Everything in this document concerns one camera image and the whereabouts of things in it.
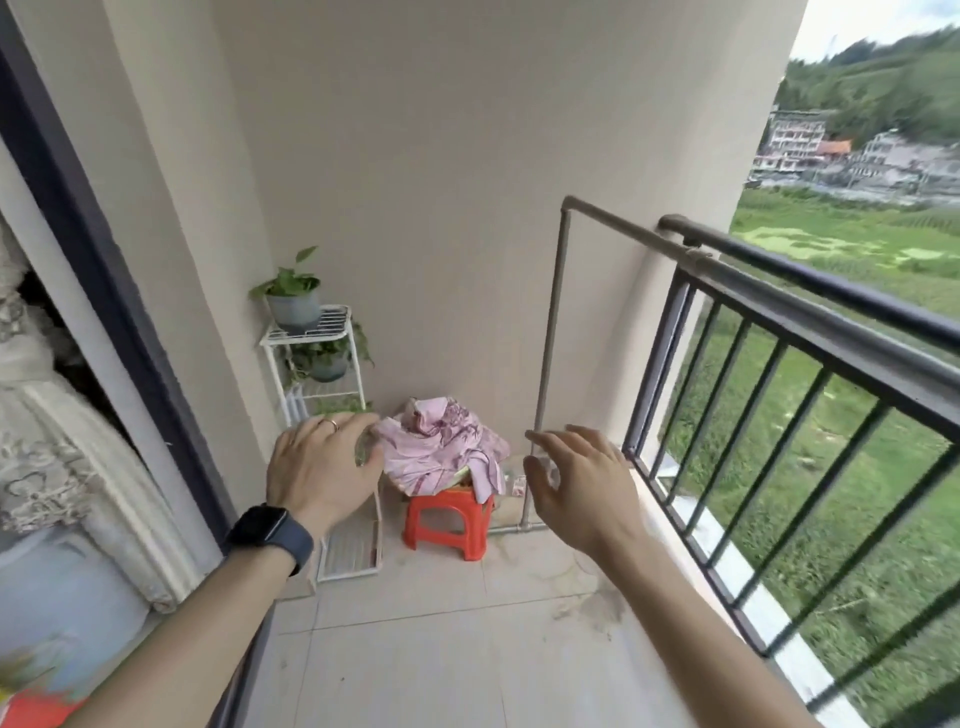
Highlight person's right hand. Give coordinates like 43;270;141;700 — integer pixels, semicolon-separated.
522;424;652;560

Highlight person's left hand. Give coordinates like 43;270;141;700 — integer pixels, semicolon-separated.
265;411;387;538

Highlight person's left forearm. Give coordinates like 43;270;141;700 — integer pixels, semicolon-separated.
60;536;301;728

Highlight person's right forearm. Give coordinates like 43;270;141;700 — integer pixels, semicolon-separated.
596;525;822;728

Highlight small potted green plant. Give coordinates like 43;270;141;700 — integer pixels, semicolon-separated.
288;322;375;384

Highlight pink floral cloth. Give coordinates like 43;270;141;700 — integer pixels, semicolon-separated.
370;396;512;505

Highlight red plastic stool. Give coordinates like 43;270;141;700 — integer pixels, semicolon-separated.
402;486;496;562

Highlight black smartwatch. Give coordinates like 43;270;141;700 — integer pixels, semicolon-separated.
223;504;315;577

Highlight potted plant in grey pot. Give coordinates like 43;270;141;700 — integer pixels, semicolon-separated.
249;246;325;336

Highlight grey metal pipe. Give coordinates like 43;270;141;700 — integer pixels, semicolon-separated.
487;195;721;536

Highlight black metal balcony railing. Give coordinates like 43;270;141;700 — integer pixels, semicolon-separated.
622;213;960;728

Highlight white lace curtain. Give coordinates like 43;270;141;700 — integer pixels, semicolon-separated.
0;217;204;616

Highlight distant white buildings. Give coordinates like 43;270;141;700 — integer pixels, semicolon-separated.
746;107;960;198

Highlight white wire plant rack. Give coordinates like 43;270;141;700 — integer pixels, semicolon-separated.
259;304;385;583

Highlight dark sliding door frame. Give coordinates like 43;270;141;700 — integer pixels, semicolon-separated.
0;0;279;728

